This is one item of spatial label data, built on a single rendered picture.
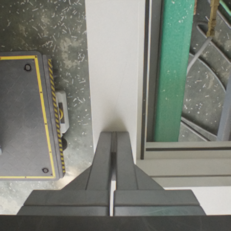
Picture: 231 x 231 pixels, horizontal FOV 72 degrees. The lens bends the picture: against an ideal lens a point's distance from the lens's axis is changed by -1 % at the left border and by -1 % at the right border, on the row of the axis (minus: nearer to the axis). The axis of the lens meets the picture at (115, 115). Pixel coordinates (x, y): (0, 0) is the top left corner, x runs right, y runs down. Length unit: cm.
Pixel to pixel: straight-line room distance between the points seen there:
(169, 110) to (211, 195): 11
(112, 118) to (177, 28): 14
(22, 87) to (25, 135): 25
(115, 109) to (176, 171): 12
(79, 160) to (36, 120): 55
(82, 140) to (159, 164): 102
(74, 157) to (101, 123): 116
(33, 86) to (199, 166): 77
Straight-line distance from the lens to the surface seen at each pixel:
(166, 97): 23
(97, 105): 15
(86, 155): 128
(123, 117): 15
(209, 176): 24
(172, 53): 23
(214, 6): 97
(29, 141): 97
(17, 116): 94
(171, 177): 22
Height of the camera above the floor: 108
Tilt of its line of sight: 73 degrees down
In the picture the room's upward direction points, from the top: 177 degrees counter-clockwise
